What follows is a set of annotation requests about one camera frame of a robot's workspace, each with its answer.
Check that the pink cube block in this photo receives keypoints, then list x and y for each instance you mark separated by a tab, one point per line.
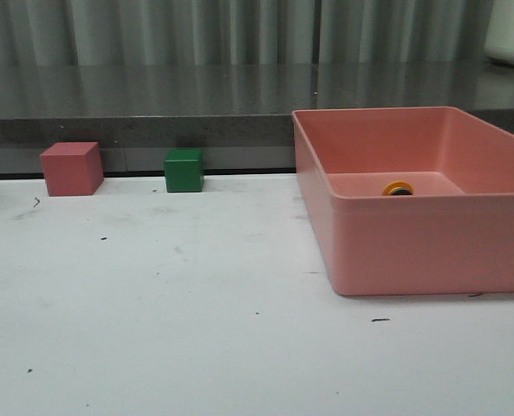
72	169

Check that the pink plastic bin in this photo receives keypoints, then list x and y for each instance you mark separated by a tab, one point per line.
454	235

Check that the white appliance on counter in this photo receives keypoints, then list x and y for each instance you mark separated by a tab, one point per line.
499	41

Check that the yellow push button switch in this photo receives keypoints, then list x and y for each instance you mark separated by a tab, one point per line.
398	188

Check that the grey stone counter shelf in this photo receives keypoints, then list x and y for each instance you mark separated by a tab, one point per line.
240	116

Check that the green cube block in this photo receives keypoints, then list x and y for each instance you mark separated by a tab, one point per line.
183	170

